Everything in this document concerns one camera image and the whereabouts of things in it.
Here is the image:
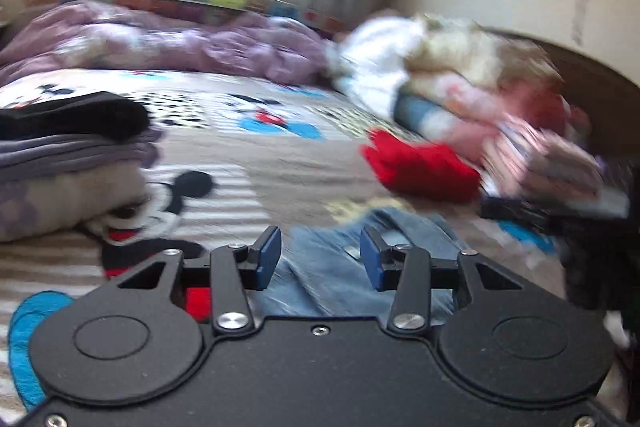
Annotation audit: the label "blue denim jacket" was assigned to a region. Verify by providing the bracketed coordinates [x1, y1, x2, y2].
[250, 207, 466, 322]

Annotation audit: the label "red knit sweater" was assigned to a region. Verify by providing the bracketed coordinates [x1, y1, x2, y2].
[360, 129, 480, 204]

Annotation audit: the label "pink folded garment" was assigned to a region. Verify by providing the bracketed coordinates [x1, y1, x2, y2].
[483, 153, 602, 199]

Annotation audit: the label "cream top folded garment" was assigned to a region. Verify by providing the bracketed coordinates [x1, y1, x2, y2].
[496, 118, 600, 173]

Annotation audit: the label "Mickey Mouse bed blanket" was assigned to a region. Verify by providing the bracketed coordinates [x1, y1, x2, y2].
[0, 68, 572, 417]

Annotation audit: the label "dark wooden bed footboard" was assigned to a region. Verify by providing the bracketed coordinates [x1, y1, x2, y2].
[489, 28, 640, 158]

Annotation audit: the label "rolled pink white quilts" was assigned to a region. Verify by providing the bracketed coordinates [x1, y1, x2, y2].
[326, 12, 590, 162]

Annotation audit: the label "black folded garment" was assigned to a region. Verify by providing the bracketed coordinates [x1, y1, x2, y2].
[1, 92, 150, 142]

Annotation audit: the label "white floral folded garment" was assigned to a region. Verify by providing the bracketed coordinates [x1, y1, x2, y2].
[1, 161, 146, 243]

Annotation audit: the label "grey folded garment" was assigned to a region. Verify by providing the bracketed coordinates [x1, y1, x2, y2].
[1, 126, 163, 182]

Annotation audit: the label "purple crumpled duvet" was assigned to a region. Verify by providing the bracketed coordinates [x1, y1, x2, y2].
[1, 0, 329, 84]

